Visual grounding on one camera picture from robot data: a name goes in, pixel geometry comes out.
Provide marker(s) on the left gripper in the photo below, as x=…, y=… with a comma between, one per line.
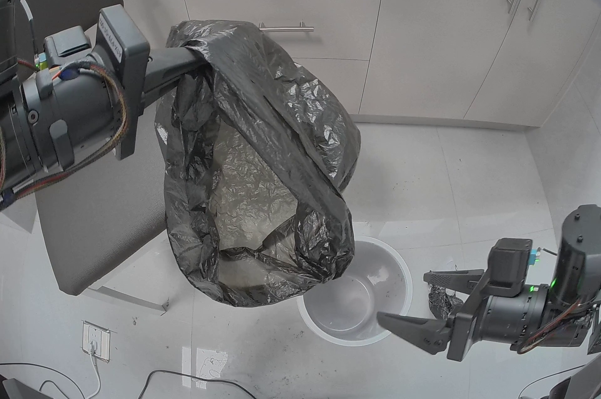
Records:
x=80, y=115

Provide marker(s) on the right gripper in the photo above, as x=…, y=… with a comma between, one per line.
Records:
x=507, y=319

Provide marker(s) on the black plastic bag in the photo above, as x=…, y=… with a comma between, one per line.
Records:
x=281, y=106

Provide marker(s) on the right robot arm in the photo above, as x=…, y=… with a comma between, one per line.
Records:
x=577, y=256

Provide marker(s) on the crumpled black plastic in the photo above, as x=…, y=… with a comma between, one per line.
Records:
x=439, y=301

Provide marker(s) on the white trash bin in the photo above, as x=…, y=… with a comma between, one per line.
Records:
x=357, y=308

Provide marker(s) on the grey padded chair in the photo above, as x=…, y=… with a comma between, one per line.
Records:
x=103, y=218

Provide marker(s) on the beige cabinet with drawers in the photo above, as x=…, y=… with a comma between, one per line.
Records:
x=422, y=12

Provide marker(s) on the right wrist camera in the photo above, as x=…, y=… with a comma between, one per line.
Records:
x=509, y=265

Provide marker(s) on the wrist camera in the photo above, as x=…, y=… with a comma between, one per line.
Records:
x=68, y=42
x=509, y=265

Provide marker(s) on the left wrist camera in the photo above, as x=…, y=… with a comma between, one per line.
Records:
x=68, y=42

